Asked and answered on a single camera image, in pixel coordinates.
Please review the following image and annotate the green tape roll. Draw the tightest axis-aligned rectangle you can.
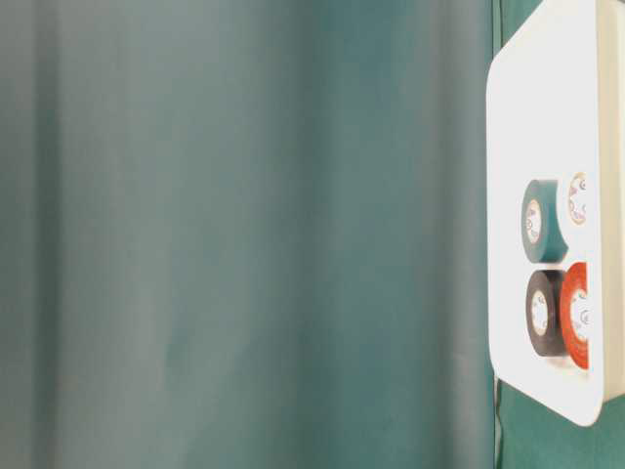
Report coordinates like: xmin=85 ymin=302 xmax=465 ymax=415
xmin=521 ymin=180 xmax=568 ymax=264

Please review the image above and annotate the black tape roll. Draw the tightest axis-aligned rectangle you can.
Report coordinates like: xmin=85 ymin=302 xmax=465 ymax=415
xmin=525 ymin=270 xmax=567 ymax=358

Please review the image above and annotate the white tape roll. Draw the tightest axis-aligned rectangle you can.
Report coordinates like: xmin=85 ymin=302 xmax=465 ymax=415
xmin=559 ymin=170 xmax=591 ymax=265

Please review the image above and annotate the red tape roll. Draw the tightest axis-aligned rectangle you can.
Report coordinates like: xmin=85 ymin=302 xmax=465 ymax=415
xmin=560 ymin=262 xmax=590 ymax=369

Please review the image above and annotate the green backdrop sheet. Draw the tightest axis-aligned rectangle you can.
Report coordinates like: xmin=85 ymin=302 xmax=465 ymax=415
xmin=1 ymin=1 xmax=494 ymax=468

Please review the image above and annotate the white plastic tray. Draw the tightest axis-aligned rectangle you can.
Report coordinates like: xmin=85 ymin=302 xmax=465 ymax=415
xmin=485 ymin=1 xmax=624 ymax=426

